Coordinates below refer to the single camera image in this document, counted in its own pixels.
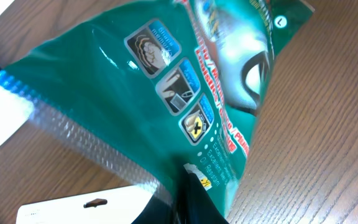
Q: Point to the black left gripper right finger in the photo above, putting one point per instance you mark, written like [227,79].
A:
[193,205]

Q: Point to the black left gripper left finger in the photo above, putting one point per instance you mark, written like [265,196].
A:
[155,212]

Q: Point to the red tool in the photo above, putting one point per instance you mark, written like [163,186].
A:
[120,205]

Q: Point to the green white gloves package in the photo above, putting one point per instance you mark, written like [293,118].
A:
[153,89]

